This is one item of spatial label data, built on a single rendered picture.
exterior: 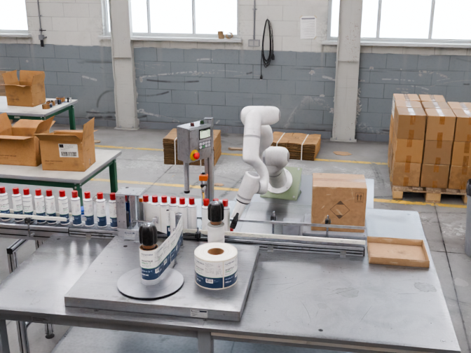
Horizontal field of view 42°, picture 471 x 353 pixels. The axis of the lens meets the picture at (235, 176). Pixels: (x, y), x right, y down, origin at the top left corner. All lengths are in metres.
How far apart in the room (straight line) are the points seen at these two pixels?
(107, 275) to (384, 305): 1.30
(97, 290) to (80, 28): 6.87
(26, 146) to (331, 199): 2.62
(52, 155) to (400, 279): 2.90
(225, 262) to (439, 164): 4.04
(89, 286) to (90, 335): 0.92
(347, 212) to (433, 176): 3.11
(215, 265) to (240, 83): 6.15
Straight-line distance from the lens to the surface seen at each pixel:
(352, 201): 3.50
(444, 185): 6.60
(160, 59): 9.04
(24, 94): 7.41
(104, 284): 2.96
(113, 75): 9.23
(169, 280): 2.93
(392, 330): 2.74
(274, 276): 3.08
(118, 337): 3.80
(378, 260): 3.26
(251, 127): 3.29
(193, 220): 3.39
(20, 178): 4.96
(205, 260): 2.80
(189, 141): 3.26
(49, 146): 4.94
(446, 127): 6.43
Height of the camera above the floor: 2.27
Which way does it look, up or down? 19 degrees down
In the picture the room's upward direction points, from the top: straight up
